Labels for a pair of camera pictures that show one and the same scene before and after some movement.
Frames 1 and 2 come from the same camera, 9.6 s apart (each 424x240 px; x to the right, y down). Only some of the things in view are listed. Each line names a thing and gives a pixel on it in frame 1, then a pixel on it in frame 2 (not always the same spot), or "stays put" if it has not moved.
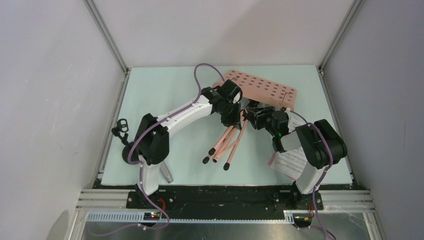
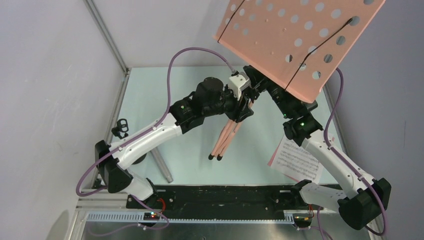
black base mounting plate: x=222 y=199 stays put
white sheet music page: x=291 y=162 stays put
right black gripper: x=256 y=121 to x=258 y=79
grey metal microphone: x=164 y=168 stays put
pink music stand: x=254 y=88 to x=296 y=44
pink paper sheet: x=269 y=163 stays put
